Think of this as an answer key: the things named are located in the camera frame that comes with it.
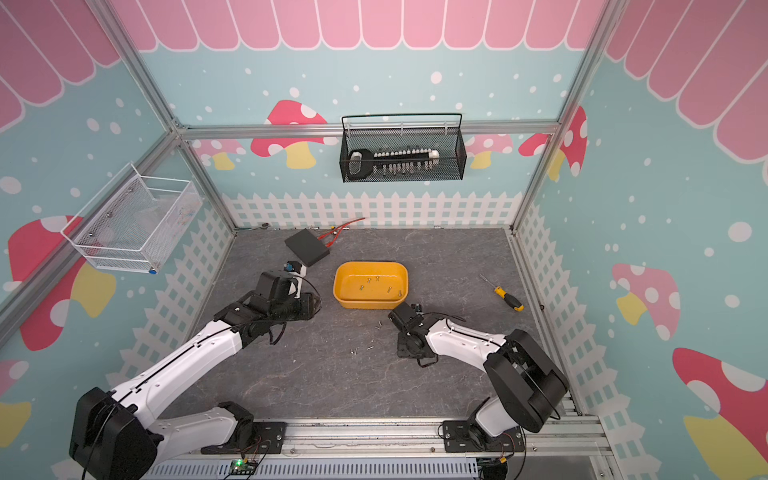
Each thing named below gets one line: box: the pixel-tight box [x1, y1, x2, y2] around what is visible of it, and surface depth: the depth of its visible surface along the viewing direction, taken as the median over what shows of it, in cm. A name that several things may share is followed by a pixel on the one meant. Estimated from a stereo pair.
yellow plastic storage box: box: [333, 261, 409, 310], surface depth 105 cm
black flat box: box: [284, 228, 330, 267], surface depth 115 cm
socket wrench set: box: [348, 148, 440, 180], surface depth 91 cm
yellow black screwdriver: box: [479, 273, 525, 312], surface depth 101 cm
